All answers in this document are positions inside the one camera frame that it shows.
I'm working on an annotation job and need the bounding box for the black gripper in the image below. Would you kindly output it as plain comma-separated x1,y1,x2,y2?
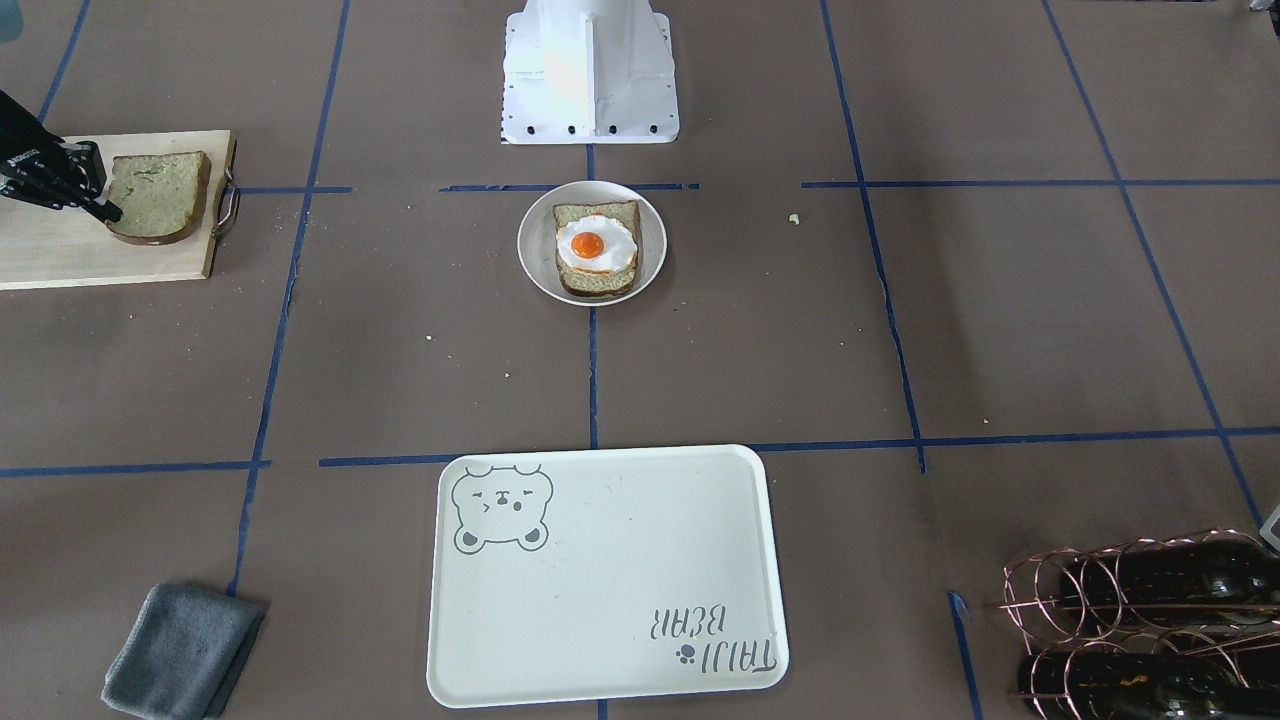
1,92,123,224

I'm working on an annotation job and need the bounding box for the bread slice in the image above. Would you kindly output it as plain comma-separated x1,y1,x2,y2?
552,200,643,297
106,151,211,245

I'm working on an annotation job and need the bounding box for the white round plate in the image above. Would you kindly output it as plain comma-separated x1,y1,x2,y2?
516,179,669,307

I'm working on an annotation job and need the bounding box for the white bear tray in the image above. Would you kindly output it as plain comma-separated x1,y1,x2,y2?
425,445,791,708

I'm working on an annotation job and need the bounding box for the wooden cutting board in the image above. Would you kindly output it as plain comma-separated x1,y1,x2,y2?
1,129,236,290

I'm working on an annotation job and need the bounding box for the grey folded cloth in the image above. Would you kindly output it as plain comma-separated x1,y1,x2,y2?
101,583,266,719

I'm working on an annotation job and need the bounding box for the fried egg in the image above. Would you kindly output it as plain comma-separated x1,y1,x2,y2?
556,214,639,275

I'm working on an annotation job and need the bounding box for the dark glass bottle lower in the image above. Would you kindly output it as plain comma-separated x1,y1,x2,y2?
1016,650,1279,719

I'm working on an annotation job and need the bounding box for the dark glass bottle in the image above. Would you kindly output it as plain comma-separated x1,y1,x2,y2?
1059,537,1279,629
1016,650,1279,719

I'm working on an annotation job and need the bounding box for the dark glass bottle upper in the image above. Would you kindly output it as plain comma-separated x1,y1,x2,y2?
1059,537,1279,629

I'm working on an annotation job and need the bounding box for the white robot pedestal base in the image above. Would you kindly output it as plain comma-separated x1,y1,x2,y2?
500,1,681,145

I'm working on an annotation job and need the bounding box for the copper wire bottle rack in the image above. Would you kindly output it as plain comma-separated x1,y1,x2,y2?
998,529,1277,719

